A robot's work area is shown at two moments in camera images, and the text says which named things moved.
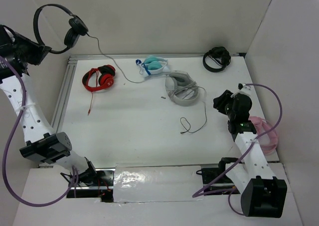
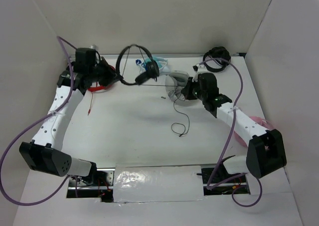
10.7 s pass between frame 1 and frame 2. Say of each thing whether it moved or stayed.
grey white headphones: stayed
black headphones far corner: stayed
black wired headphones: moved
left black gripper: moved
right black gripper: moved
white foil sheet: stayed
